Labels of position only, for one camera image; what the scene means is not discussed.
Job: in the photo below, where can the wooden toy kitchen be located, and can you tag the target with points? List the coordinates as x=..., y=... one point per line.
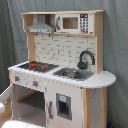
x=73, y=50

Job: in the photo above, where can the white toy oven door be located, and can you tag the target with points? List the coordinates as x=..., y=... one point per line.
x=7, y=99

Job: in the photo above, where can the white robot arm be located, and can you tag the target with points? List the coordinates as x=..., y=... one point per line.
x=17, y=124

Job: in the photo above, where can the grey curtain backdrop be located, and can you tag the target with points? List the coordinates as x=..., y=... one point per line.
x=13, y=44

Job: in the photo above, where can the metal toy sink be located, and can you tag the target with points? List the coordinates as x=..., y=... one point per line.
x=72, y=73

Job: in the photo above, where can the black toy stovetop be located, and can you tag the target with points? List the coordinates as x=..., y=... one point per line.
x=38, y=66

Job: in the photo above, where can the right oven knob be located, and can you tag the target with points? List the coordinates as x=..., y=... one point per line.
x=35, y=83

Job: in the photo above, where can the toy microwave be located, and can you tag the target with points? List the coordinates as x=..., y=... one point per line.
x=74, y=23

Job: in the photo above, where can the grey toy range hood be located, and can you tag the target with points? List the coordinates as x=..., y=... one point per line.
x=40, y=26

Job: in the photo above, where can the oven knob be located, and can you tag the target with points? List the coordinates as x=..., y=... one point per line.
x=16, y=78
x=35, y=83

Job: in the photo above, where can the left oven knob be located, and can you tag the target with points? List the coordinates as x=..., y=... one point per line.
x=16, y=78

